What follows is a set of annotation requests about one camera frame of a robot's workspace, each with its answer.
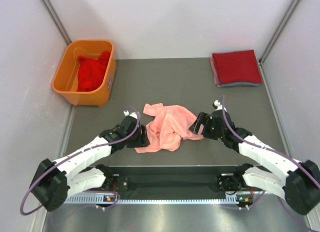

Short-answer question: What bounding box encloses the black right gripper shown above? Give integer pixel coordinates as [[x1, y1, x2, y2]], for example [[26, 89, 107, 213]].
[[189, 111, 225, 140]]

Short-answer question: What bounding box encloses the pink t shirt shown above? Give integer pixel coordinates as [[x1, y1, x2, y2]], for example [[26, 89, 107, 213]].
[[135, 103, 204, 154], [210, 57, 221, 88]]

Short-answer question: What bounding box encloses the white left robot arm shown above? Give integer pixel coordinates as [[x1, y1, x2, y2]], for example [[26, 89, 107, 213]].
[[29, 113, 150, 212]]

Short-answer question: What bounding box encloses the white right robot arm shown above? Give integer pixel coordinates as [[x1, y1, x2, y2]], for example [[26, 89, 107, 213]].
[[189, 110, 320, 215]]

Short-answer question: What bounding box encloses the pink folded t shirt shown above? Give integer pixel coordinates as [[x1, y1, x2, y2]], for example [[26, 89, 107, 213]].
[[210, 57, 221, 88]]

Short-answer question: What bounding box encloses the blue folded t shirt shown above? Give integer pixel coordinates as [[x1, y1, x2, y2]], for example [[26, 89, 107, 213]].
[[214, 77, 261, 87]]

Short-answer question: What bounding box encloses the red crumpled t shirt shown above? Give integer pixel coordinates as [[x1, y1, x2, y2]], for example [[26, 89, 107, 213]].
[[77, 51, 111, 92]]

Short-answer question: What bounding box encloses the orange plastic bin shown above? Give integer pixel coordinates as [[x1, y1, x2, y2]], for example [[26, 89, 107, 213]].
[[52, 39, 117, 107]]

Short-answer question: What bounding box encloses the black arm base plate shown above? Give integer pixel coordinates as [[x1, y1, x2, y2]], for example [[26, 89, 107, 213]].
[[107, 165, 237, 200]]

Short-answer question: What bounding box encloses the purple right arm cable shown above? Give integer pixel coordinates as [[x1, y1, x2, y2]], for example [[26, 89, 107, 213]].
[[219, 94, 320, 190]]

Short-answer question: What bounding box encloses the grey slotted cable duct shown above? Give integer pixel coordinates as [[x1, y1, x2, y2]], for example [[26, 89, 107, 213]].
[[64, 193, 253, 205]]

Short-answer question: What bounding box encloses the left aluminium corner post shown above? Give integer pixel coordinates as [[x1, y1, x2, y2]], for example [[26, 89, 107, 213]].
[[40, 0, 72, 45]]

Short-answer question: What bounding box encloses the aluminium corner post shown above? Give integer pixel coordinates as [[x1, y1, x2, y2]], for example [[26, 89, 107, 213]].
[[40, 0, 72, 45], [258, 0, 302, 65]]

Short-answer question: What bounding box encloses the right aluminium corner post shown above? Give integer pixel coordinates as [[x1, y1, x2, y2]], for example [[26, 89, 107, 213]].
[[258, 0, 302, 65]]

